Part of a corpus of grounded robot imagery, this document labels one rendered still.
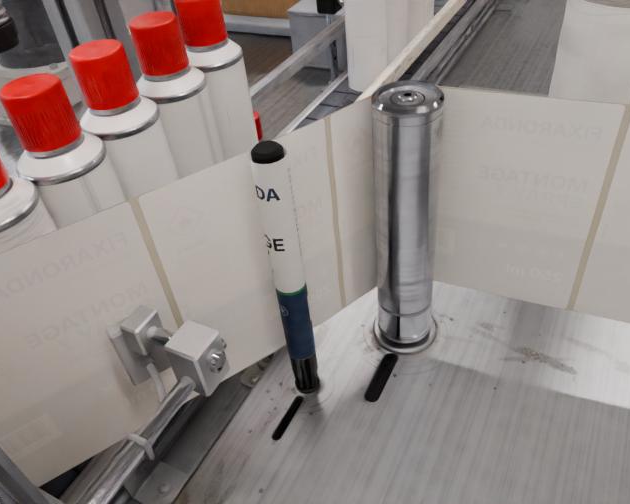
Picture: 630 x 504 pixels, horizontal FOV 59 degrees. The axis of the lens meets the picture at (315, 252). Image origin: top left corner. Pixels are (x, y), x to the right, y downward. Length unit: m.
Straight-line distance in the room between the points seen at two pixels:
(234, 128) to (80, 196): 0.16
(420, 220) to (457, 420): 0.13
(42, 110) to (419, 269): 0.23
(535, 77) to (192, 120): 0.61
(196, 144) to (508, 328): 0.26
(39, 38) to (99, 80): 0.54
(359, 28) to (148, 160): 0.39
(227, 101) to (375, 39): 0.30
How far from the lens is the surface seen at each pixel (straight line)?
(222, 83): 0.45
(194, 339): 0.26
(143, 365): 0.29
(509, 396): 0.39
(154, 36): 0.40
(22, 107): 0.34
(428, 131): 0.30
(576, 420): 0.39
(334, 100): 0.73
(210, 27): 0.44
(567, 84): 0.48
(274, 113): 0.83
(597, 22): 0.46
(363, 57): 0.72
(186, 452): 0.44
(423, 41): 0.82
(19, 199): 0.33
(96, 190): 0.36
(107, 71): 0.37
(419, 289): 0.36
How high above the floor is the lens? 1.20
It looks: 41 degrees down
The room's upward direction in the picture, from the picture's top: 7 degrees counter-clockwise
